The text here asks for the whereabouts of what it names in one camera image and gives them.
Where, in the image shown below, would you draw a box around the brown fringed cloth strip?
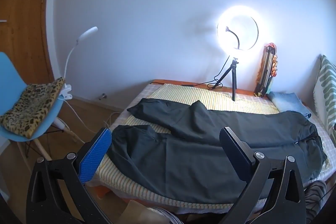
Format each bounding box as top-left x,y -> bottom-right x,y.
256,56 -> 264,93

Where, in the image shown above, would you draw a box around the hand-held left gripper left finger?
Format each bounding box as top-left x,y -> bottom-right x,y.
25,127 -> 113,224

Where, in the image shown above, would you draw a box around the brown cardboard piece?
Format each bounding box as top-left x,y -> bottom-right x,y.
122,200 -> 158,224

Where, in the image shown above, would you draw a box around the leopard print cushion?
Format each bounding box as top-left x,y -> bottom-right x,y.
0,77 -> 66,139

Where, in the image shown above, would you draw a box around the black pants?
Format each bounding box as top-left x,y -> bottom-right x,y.
107,98 -> 327,205

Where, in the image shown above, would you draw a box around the orange braided decoration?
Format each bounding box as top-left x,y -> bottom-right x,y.
268,42 -> 278,77

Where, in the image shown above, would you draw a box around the person's zebra patterned leg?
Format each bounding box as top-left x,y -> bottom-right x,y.
304,180 -> 327,224

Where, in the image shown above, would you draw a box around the white lamp cable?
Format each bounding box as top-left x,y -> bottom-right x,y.
55,98 -> 118,146

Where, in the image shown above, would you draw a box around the white clip lamp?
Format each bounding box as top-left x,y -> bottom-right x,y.
58,27 -> 98,100

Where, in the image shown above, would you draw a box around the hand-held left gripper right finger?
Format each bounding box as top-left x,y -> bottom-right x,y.
219,127 -> 307,224

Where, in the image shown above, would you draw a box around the blue plastic chair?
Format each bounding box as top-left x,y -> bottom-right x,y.
0,52 -> 79,169

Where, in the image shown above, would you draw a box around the black ring light cable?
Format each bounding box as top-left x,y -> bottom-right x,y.
181,56 -> 231,90

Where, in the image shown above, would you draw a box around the folded blue denim cloth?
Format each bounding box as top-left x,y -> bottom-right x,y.
268,91 -> 312,119

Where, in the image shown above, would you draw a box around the wooden door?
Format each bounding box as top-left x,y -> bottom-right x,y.
0,0 -> 57,83

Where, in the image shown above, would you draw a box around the folded silver tripod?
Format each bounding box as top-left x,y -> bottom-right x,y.
254,46 -> 276,97

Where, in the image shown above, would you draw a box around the yellow striped bed blanket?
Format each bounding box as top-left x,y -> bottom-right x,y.
87,82 -> 336,214

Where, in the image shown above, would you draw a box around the green patterned white pillow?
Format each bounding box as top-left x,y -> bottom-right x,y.
313,55 -> 336,135

